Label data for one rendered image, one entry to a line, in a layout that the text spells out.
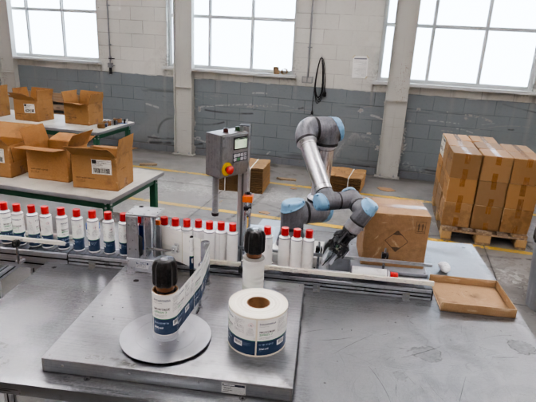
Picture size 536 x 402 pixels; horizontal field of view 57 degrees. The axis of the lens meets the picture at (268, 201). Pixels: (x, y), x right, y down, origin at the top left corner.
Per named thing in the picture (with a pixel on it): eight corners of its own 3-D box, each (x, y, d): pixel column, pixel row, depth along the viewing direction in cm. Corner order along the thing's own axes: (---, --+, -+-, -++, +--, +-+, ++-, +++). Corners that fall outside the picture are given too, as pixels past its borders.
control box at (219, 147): (205, 174, 217) (205, 132, 211) (233, 168, 230) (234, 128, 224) (221, 179, 211) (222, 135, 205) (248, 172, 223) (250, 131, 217)
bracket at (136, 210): (124, 215, 207) (124, 213, 206) (135, 206, 217) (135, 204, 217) (156, 218, 205) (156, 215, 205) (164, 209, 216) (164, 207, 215)
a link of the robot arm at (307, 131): (292, 111, 225) (323, 202, 202) (313, 111, 229) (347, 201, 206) (284, 128, 234) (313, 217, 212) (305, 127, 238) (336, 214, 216)
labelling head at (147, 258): (127, 270, 214) (124, 214, 206) (137, 258, 226) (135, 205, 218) (158, 273, 213) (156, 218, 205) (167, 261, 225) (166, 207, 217)
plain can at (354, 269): (351, 268, 216) (399, 273, 213) (351, 263, 220) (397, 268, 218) (349, 278, 217) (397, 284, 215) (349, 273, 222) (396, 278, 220)
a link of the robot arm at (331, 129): (297, 218, 254) (309, 113, 234) (323, 216, 260) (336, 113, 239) (307, 228, 244) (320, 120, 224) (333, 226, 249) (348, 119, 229)
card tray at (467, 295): (440, 310, 205) (442, 301, 204) (428, 281, 230) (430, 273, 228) (515, 318, 202) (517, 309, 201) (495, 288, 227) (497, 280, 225)
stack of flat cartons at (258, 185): (212, 189, 625) (212, 164, 614) (223, 178, 675) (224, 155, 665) (262, 194, 615) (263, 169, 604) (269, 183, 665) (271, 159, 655)
